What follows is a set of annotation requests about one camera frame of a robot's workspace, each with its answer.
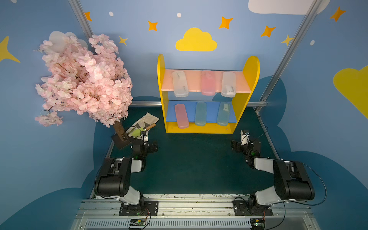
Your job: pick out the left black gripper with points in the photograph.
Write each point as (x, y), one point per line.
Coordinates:
(151, 146)

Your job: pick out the green garden trowel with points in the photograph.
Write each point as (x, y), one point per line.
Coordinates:
(136, 132)

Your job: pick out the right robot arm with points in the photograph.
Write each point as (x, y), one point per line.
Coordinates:
(291, 180)

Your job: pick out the pink pencil case bottom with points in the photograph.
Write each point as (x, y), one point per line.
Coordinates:
(181, 116)

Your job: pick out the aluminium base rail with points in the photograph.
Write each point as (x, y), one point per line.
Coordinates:
(191, 212)

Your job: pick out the teal pencil case middle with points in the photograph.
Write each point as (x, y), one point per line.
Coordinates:
(201, 114)

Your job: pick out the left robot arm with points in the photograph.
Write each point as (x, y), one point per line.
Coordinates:
(113, 179)

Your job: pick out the beige cloth tool pouch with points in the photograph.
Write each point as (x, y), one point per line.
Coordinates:
(145, 121)

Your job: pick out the teal pencil case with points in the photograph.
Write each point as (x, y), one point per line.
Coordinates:
(201, 114)
(223, 114)

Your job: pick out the aluminium frame post left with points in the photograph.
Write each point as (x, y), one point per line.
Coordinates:
(82, 19)

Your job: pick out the pink cherry blossom tree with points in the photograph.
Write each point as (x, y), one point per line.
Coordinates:
(93, 82)

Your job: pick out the controller board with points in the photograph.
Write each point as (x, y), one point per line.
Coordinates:
(257, 224)
(137, 223)

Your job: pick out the pink pencil case top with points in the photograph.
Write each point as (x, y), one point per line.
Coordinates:
(208, 83)

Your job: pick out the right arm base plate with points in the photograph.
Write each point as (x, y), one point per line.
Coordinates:
(250, 208)

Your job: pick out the clear pencil case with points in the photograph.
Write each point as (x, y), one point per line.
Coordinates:
(228, 84)
(180, 84)

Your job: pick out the right controller board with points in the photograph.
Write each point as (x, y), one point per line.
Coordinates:
(257, 224)

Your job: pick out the aluminium frame post right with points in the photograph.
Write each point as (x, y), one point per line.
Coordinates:
(299, 35)

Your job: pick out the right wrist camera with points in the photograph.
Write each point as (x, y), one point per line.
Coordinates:
(244, 137)

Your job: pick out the left controller board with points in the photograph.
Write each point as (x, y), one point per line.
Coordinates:
(137, 223)

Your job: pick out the aluminium frame post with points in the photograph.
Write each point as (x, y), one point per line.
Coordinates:
(299, 35)
(82, 19)

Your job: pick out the yellow toy shelf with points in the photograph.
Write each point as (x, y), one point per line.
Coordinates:
(246, 82)

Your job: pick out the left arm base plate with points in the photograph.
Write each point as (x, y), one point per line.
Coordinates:
(144, 208)

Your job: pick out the pink pencil case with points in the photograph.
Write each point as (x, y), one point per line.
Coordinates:
(208, 83)
(181, 116)

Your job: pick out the teal pencil case right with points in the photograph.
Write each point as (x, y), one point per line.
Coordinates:
(223, 114)

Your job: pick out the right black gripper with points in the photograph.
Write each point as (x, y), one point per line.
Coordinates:
(237, 145)

